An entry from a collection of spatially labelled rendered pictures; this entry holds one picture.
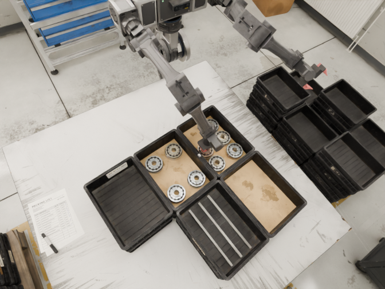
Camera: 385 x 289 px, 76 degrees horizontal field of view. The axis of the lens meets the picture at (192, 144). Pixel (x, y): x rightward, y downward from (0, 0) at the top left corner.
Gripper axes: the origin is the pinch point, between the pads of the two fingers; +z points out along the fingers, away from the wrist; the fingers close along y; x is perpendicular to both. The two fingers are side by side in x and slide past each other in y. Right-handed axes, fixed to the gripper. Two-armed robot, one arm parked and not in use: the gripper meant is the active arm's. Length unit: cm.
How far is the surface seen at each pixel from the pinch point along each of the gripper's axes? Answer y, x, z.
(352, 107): 152, -27, 39
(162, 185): -33.4, -4.1, 3.8
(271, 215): 8, -52, 4
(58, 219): -91, 15, 16
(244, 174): 11.2, -25.6, 4.0
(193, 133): 1.1, 14.1, 4.1
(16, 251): -139, 32, 72
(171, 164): -21.9, 4.0, 3.9
